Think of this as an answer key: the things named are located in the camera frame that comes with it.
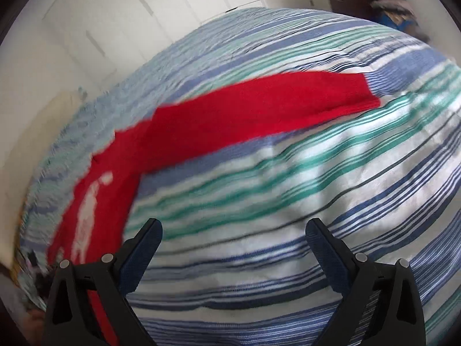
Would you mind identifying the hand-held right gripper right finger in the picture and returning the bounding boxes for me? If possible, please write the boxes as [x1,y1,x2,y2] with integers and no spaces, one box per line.
[305,218,426,346]

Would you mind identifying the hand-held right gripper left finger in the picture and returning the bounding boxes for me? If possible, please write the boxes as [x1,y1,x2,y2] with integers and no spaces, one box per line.
[43,218,163,346]

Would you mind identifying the red sweater with white animal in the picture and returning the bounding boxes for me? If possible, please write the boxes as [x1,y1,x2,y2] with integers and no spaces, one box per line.
[47,71,381,346]

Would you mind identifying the pile of clothes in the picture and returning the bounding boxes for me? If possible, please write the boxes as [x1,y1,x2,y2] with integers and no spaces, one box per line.
[339,0,431,42]

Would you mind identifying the blue green striped bedspread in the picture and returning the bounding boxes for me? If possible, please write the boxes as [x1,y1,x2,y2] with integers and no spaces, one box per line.
[16,6,461,346]

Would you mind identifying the beige headboard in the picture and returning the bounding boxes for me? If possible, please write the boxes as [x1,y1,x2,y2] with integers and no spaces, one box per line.
[0,92,85,260]

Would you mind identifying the white wardrobe doors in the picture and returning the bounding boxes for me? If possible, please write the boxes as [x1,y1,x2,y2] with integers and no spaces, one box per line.
[43,0,268,91]

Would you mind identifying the dark wooden dresser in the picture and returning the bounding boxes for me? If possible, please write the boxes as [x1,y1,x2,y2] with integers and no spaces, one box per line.
[323,0,379,19]

